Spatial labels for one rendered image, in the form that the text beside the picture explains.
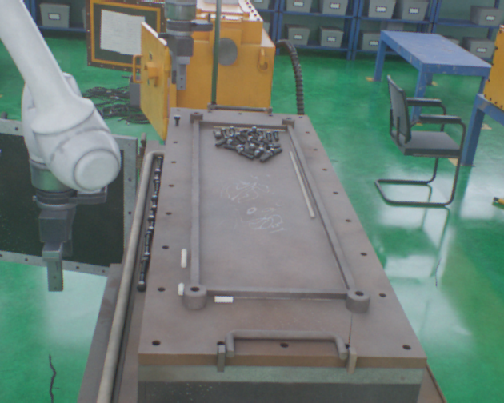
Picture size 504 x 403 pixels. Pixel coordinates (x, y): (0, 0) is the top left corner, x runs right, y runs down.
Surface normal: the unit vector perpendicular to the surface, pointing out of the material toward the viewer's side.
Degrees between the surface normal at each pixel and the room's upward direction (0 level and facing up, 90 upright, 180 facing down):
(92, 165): 101
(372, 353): 0
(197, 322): 0
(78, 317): 0
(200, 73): 90
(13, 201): 90
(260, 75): 90
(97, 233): 90
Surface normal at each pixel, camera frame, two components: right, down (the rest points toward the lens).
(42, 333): 0.09, -0.90
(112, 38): -0.20, 0.40
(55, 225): 0.13, 0.43
